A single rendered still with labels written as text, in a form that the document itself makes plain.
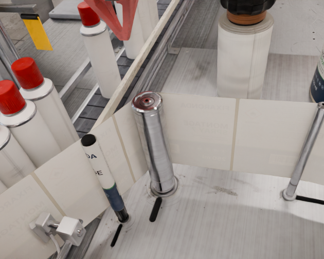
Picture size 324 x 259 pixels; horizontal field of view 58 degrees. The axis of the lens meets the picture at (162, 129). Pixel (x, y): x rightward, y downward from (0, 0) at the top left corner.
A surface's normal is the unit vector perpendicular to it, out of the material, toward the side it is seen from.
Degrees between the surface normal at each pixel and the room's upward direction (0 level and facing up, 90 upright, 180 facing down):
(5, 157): 90
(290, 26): 0
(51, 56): 0
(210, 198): 0
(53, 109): 90
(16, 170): 90
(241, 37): 92
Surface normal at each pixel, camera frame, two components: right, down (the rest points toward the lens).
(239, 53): -0.33, 0.68
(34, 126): 0.80, 0.36
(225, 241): -0.11, -0.68
